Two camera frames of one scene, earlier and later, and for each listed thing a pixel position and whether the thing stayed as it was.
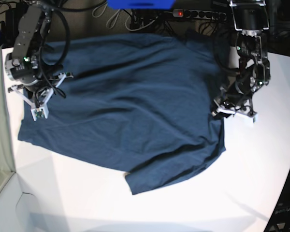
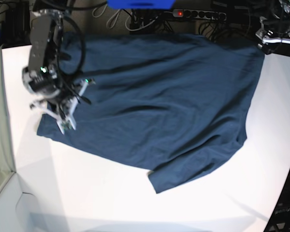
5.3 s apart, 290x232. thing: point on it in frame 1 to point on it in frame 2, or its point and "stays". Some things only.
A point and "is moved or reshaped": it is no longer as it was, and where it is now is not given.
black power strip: (214, 16) stays
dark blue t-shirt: (142, 103) is moved or reshaped
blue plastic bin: (140, 4) stays
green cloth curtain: (2, 163) stays
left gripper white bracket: (34, 107) to (66, 118)
